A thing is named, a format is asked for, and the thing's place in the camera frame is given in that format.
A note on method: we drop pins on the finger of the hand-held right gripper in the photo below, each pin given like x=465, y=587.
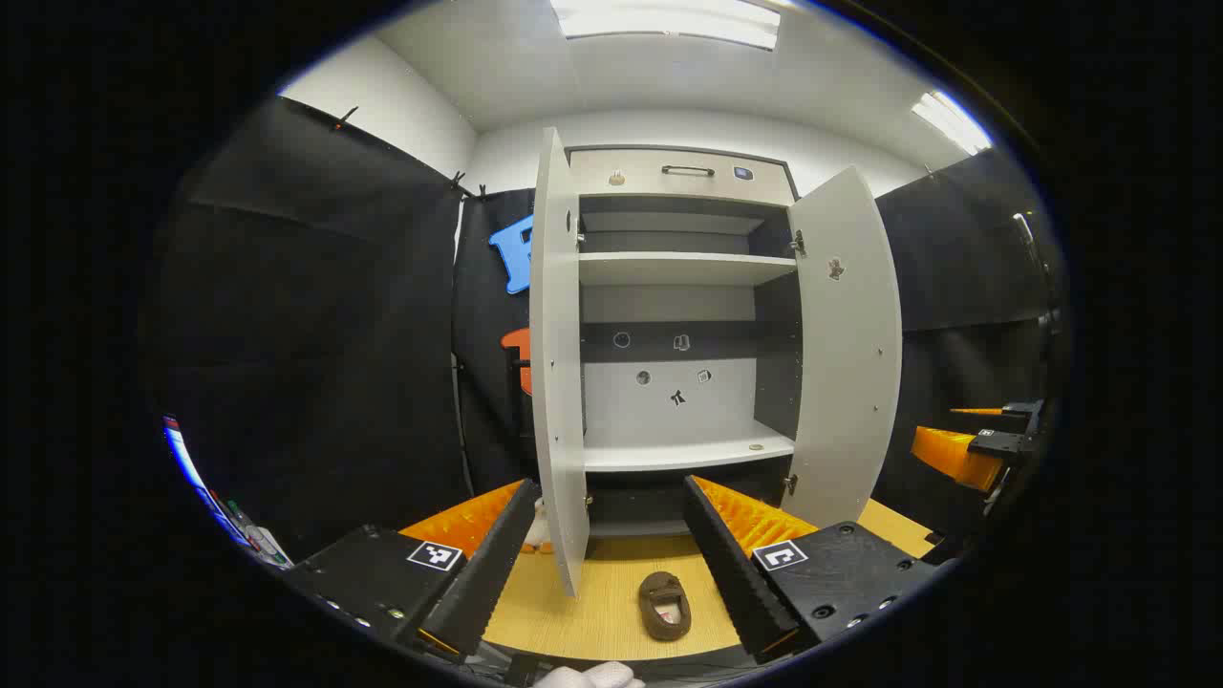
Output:
x=1024, y=411
x=998, y=445

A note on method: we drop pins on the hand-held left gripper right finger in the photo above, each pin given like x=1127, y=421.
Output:
x=731, y=573

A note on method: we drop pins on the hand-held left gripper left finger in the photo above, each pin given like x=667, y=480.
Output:
x=492, y=573

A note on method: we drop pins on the brown fuzzy shoe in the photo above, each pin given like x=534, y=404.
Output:
x=664, y=607

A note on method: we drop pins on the white shoe cabinet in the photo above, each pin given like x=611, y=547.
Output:
x=669, y=420

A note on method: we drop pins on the white cabinet drawer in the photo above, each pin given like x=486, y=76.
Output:
x=650, y=186

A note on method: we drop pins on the ceiling light panel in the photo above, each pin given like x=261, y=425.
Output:
x=669, y=24
x=951, y=122

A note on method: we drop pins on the black backdrop cloth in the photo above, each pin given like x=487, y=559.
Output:
x=315, y=334

